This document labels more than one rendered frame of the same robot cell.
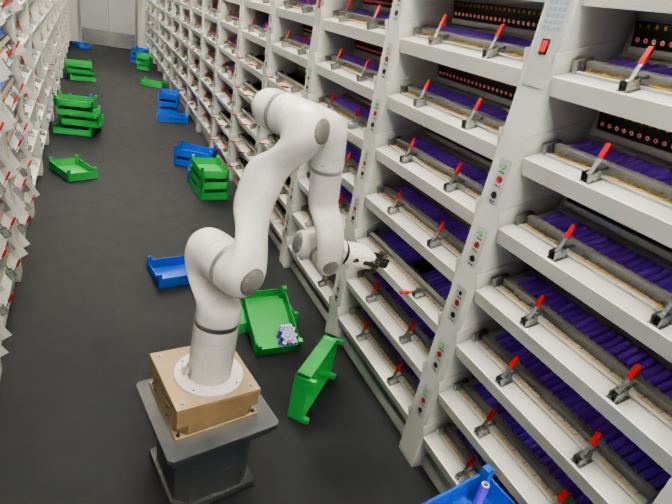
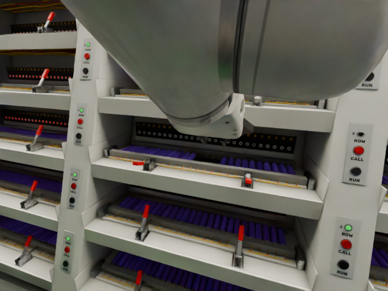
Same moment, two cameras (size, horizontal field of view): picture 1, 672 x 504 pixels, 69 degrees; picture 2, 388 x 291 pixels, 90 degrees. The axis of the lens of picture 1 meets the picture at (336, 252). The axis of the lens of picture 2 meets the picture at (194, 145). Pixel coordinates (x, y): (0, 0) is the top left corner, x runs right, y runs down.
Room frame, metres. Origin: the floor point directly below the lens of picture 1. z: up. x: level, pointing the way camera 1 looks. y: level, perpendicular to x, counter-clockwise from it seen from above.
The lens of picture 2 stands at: (1.23, 0.13, 0.64)
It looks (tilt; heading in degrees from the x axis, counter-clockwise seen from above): 1 degrees down; 314
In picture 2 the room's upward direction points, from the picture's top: 7 degrees clockwise
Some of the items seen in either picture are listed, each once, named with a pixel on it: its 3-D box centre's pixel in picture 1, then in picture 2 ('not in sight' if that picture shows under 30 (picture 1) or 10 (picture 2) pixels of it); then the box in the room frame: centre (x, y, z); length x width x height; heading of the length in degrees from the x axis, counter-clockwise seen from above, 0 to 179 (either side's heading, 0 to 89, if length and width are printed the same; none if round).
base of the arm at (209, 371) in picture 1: (212, 348); not in sight; (1.06, 0.28, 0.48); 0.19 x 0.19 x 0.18
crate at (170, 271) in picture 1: (182, 267); not in sight; (2.16, 0.76, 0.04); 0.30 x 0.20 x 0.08; 129
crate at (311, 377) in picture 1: (317, 376); not in sight; (1.48, -0.02, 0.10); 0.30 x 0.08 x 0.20; 164
